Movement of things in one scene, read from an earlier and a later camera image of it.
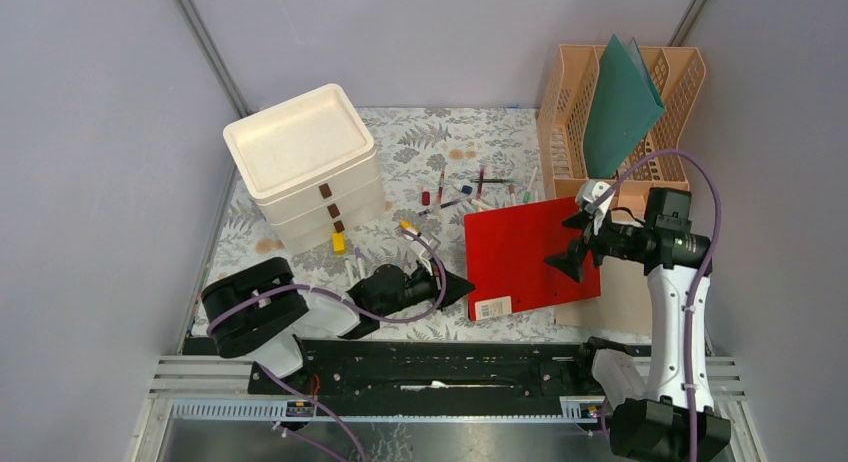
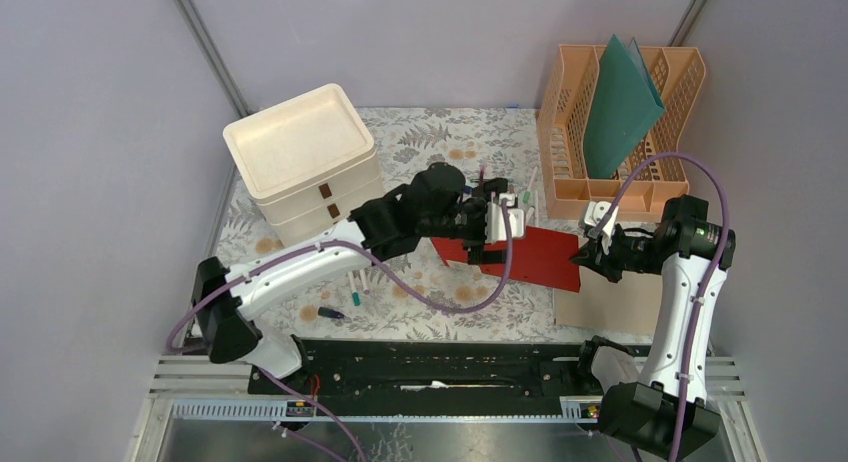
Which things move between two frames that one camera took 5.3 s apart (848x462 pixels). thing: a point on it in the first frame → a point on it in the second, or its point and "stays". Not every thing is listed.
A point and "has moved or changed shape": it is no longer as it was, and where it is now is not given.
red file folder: [506, 249] has moved or changed shape
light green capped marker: [526, 195] stays
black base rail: [449, 369] stays
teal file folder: [623, 104] stays
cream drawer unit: [311, 166] stays
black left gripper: [456, 286] → [480, 197]
